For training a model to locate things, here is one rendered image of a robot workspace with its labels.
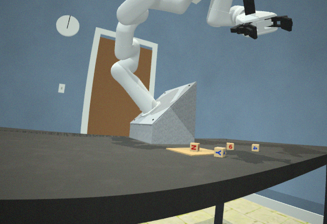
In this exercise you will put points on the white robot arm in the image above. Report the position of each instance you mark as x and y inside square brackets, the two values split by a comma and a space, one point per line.
[130, 12]

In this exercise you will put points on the cream letter block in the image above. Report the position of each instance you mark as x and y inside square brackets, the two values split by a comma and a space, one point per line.
[219, 152]
[230, 146]
[194, 147]
[255, 147]

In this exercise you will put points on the tan flat mat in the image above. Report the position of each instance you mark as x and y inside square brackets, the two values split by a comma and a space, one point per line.
[186, 151]

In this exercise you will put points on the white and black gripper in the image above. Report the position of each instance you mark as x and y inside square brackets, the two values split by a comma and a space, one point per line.
[266, 23]

